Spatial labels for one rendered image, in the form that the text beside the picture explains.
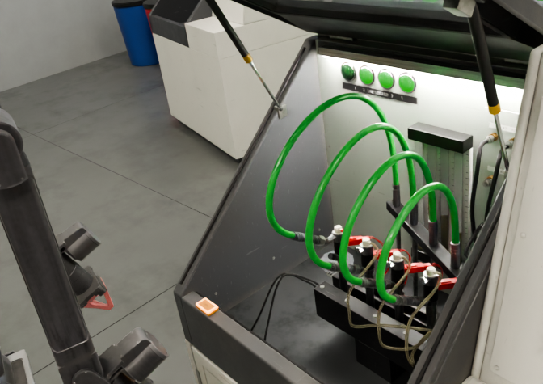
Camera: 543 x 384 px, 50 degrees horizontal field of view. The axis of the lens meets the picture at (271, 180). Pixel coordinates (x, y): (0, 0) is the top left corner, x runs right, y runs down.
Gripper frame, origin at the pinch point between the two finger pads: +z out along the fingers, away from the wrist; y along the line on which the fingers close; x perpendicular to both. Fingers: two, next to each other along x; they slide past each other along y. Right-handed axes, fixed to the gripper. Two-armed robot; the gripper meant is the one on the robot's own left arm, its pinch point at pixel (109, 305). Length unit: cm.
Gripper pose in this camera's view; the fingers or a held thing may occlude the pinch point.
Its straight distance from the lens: 147.0
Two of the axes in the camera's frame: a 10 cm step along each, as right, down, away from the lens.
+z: 4.9, 6.5, 5.8
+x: -7.2, 6.8, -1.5
